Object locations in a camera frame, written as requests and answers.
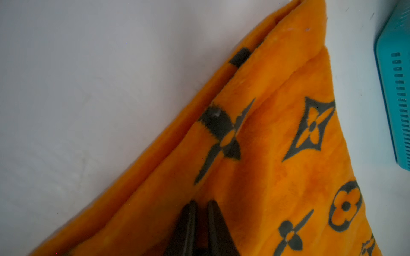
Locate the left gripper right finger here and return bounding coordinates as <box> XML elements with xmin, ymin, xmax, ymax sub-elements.
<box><xmin>207</xmin><ymin>200</ymin><xmax>240</xmax><ymax>256</ymax></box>

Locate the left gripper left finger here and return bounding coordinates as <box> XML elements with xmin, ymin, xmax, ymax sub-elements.
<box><xmin>163</xmin><ymin>201</ymin><xmax>197</xmax><ymax>256</ymax></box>

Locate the orange patterned pillowcase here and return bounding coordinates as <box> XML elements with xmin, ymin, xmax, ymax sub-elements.
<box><xmin>33</xmin><ymin>0</ymin><xmax>381</xmax><ymax>256</ymax></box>

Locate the teal plastic basket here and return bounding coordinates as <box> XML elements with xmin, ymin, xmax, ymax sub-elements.
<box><xmin>375</xmin><ymin>1</ymin><xmax>410</xmax><ymax>170</ymax></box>

